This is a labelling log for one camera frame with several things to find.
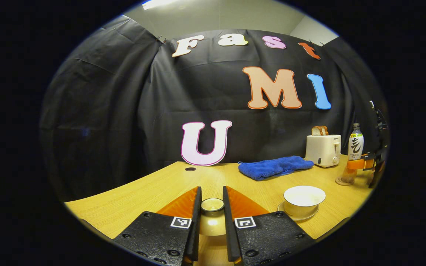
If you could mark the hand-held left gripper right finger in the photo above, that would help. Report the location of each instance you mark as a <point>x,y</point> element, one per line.
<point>268,236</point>

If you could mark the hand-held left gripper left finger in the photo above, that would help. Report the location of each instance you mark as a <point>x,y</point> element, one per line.
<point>161,236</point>

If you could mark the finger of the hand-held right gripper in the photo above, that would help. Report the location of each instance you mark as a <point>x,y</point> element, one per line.
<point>369,156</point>
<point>357,164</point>

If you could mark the clear orange drink water bottle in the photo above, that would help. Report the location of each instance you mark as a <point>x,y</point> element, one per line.
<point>355,146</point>

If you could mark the round cork coaster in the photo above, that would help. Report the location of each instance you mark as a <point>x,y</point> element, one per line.
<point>338,182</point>

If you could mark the beige teacup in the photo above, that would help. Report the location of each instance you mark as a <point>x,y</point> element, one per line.
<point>303,203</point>

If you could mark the beige teacup lid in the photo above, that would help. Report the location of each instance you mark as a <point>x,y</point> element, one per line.
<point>213,220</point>

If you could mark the white saucer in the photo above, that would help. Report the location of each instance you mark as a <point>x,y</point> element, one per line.
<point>301,218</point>

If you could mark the cream toaster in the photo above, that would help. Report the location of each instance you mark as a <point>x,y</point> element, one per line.
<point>322,149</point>

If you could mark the toasted bread slice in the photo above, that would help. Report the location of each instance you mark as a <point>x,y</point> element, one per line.
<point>324,130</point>
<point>316,130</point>

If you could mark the blue towel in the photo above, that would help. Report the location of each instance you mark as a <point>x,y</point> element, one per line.
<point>274,167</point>

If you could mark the black backdrop cloth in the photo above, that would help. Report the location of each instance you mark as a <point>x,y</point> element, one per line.
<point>124,111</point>

